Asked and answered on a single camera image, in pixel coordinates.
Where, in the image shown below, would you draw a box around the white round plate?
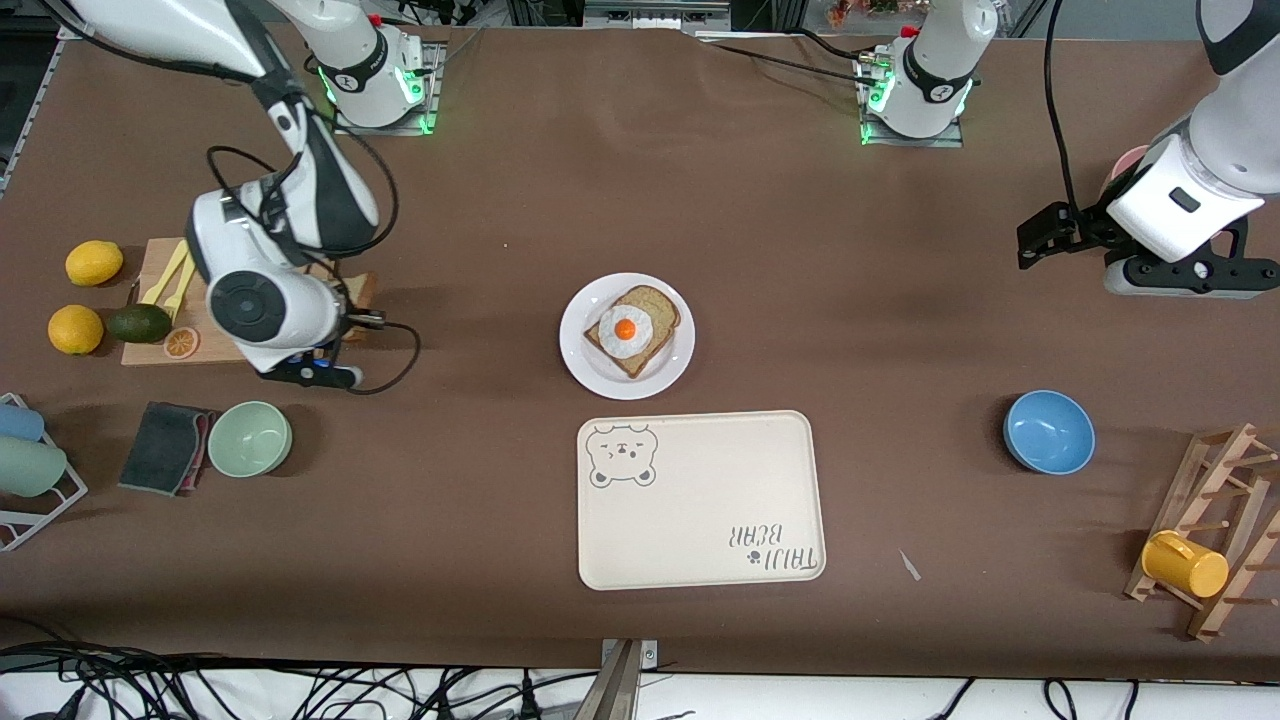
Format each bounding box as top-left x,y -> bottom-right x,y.
559,273 -> 696,401

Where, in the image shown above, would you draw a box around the fried egg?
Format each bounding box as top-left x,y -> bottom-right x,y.
598,306 -> 655,359

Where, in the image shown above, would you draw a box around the pink bowl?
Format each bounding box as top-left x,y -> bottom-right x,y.
1098,145 -> 1248,248

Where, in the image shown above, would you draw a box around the pale green bowl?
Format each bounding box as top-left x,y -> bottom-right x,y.
207,401 -> 293,478

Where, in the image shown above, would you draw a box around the blue bowl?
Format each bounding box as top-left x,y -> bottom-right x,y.
1003,390 -> 1096,475

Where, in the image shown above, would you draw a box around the wooden cutting board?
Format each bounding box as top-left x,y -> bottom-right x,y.
121,236 -> 346,367

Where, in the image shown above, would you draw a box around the dark green avocado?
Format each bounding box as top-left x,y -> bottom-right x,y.
106,304 -> 173,345

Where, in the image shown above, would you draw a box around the dark grey folded cloth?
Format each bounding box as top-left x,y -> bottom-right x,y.
117,402 -> 219,498

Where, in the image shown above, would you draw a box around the yellow lemon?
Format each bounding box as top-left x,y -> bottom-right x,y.
65,240 -> 124,287

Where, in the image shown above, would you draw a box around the colourful flower bunch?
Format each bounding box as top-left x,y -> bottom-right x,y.
828,0 -> 903,28

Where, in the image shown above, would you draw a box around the orange-yellow lemon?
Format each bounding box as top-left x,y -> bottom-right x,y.
48,305 -> 105,356

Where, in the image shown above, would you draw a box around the wooden cup rack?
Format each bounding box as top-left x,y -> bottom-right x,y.
1123,422 -> 1280,643

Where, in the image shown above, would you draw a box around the yellow cup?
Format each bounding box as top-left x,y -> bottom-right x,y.
1141,530 -> 1230,599

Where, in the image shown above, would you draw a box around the pale green cup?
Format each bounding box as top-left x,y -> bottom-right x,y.
0,436 -> 68,498

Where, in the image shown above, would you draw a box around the beige bear print tray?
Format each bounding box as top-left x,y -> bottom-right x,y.
577,410 -> 827,592

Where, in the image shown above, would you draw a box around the grey metal box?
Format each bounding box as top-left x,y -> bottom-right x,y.
585,0 -> 733,33

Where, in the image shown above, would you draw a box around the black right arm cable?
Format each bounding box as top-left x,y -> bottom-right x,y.
205,95 -> 422,397

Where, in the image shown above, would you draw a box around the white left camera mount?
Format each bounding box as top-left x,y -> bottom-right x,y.
1106,133 -> 1264,264

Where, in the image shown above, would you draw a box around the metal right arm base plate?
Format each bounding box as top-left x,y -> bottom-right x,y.
332,40 -> 443,136

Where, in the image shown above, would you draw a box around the black cable to base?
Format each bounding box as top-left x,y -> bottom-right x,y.
700,35 -> 881,87

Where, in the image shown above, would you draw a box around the white wire rack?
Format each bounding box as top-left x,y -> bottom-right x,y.
0,392 -> 89,553

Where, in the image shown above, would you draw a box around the tangled black cables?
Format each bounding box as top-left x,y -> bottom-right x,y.
0,615 -> 601,720

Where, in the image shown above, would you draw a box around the metal camera pole bracket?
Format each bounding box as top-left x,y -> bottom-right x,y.
585,638 -> 659,720

